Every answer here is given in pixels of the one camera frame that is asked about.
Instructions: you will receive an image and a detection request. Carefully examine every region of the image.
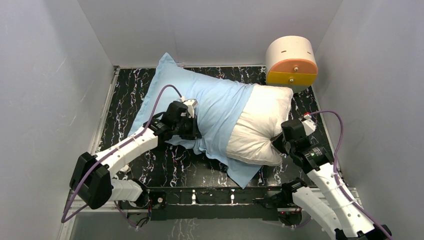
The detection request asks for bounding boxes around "white pillow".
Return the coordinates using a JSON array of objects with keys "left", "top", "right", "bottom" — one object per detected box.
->
[{"left": 226, "top": 84, "right": 294, "bottom": 166}]

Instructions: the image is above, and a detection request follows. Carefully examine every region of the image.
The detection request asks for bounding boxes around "light blue pillowcase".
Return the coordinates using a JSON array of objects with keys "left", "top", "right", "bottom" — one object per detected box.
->
[{"left": 129, "top": 53, "right": 261, "bottom": 188}]

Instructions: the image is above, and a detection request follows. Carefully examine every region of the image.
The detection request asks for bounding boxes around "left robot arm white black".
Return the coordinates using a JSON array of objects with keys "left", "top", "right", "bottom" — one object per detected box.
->
[{"left": 70, "top": 99, "right": 202, "bottom": 210}]

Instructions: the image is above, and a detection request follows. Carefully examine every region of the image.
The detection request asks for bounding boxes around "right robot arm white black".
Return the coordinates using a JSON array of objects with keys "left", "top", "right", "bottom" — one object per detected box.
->
[{"left": 272, "top": 119, "right": 391, "bottom": 240}]

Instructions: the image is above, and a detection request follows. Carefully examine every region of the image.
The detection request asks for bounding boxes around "cylindrical beige drawer box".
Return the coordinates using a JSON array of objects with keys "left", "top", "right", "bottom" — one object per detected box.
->
[{"left": 265, "top": 35, "right": 318, "bottom": 93}]

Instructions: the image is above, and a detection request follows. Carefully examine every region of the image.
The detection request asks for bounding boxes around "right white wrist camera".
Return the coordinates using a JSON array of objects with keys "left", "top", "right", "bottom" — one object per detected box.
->
[{"left": 301, "top": 112, "right": 317, "bottom": 136}]

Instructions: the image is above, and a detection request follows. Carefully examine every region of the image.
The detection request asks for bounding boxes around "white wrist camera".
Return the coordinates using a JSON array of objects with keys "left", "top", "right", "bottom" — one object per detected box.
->
[
  {"left": 301, "top": 112, "right": 317, "bottom": 136},
  {"left": 179, "top": 96, "right": 198, "bottom": 118}
]

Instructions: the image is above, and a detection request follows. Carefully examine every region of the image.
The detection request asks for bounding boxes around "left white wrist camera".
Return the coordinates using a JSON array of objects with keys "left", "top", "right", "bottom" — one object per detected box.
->
[{"left": 179, "top": 96, "right": 198, "bottom": 118}]

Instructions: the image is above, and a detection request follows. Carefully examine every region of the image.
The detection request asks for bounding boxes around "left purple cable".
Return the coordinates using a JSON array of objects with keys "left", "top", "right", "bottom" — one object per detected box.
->
[{"left": 60, "top": 84, "right": 185, "bottom": 224}]

